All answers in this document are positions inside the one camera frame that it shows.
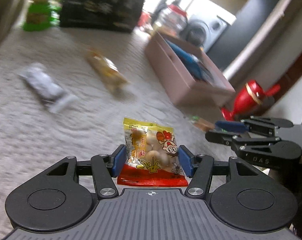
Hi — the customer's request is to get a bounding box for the yellow red peanut packet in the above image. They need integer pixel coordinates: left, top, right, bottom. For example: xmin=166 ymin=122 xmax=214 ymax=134
xmin=117 ymin=118 xmax=188 ymax=187

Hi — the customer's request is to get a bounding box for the blue seaweed snack bag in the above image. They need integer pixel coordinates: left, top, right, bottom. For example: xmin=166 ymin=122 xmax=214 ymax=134
xmin=165 ymin=39 xmax=204 ymax=81

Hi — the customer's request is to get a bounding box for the orange snack bar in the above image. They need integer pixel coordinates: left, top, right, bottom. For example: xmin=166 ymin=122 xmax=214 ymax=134
xmin=86 ymin=49 xmax=129 ymax=93

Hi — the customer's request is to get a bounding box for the pale cracker packet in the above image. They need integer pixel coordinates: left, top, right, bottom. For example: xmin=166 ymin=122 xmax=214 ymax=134
xmin=188 ymin=115 xmax=215 ymax=132

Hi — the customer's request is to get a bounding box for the red vase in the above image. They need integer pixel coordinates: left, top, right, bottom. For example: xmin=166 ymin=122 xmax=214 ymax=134
xmin=221 ymin=80 xmax=281 ymax=121

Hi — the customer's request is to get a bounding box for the pink cardboard box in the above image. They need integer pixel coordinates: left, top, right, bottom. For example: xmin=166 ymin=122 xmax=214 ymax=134
xmin=144 ymin=33 xmax=235 ymax=107

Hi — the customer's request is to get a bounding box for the silver foil snack packet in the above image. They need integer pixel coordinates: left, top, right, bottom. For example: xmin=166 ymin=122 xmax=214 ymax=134
xmin=19 ymin=62 xmax=77 ymax=114

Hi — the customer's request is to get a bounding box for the white lace tablecloth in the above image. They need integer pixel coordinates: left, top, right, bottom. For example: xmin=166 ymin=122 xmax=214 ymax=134
xmin=0 ymin=28 xmax=233 ymax=239

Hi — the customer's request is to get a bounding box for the grey washing machine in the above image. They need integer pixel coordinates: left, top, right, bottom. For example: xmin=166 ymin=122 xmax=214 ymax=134
xmin=179 ymin=15 xmax=229 ymax=53

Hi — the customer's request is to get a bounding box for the clear jar red lid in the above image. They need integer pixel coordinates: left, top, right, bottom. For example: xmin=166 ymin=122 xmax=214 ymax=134
xmin=152 ymin=4 xmax=188 ymax=37

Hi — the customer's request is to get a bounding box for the large black snack bag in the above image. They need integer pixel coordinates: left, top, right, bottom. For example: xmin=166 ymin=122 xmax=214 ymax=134
xmin=59 ymin=0 xmax=145 ymax=33

